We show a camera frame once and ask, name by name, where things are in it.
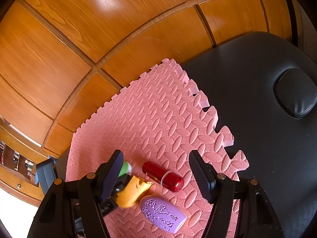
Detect black leather table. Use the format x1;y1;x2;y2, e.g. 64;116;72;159
54;31;317;238

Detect wooden shelf with small items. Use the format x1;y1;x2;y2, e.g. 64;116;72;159
0;139;37;179

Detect orange plastic clip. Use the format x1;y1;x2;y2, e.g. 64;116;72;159
116;175;152;207

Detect green and white toy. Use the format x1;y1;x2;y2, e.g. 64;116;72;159
119;161;133;178

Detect lavender oval case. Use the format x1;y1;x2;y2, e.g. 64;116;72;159
139;195;187;234

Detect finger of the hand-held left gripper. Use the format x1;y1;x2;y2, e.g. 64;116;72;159
113;175;132;200

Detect red glossy cylinder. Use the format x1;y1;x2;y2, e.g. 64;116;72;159
142;161;184;192

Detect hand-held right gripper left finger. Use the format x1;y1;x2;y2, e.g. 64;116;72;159
27;150;124;238

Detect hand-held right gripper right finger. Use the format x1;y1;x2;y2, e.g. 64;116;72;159
189;150;289;238

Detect pink foam puzzle mat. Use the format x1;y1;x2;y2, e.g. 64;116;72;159
66;58;249;238

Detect wooden panel wardrobe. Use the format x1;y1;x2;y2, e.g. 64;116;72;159
0;0;305;201

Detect dark grey box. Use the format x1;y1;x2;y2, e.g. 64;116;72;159
36;159;58;194

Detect black leather cushion plug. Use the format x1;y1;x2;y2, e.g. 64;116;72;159
273;67;317;119

